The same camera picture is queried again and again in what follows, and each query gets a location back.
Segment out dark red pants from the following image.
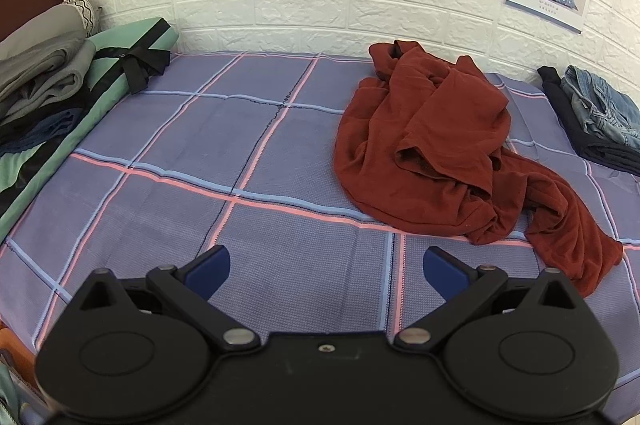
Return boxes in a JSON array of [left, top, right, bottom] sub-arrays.
[[333, 40, 623, 296]]

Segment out purple plaid bed sheet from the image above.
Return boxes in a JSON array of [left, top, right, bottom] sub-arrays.
[[0, 50, 640, 388]]

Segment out folded black garment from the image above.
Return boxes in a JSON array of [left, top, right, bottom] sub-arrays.
[[537, 66, 640, 176]]

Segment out dark blue folded garment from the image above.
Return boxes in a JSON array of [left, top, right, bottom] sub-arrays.
[[1, 107, 82, 154]]

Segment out folded blue jeans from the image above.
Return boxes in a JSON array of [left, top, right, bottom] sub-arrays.
[[561, 65, 639, 150]]

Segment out grey folded clothes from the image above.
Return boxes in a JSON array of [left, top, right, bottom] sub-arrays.
[[1, 2, 96, 125]]

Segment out grey patterned pillow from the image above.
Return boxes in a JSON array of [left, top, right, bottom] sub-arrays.
[[64, 0, 102, 37]]

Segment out green folded mat with strap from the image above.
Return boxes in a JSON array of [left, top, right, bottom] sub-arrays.
[[1, 18, 178, 237]]

